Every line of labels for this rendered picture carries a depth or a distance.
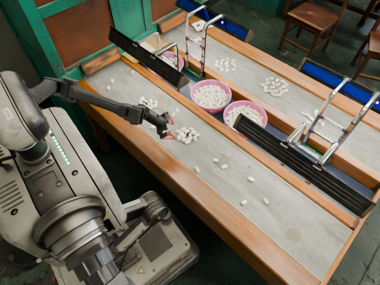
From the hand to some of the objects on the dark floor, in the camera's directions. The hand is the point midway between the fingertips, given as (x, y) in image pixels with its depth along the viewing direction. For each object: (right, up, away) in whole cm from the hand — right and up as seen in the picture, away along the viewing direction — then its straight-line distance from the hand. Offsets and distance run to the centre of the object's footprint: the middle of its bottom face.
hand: (173, 130), depth 141 cm
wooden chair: (+205, +63, +158) cm, 266 cm away
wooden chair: (+143, +104, +187) cm, 258 cm away
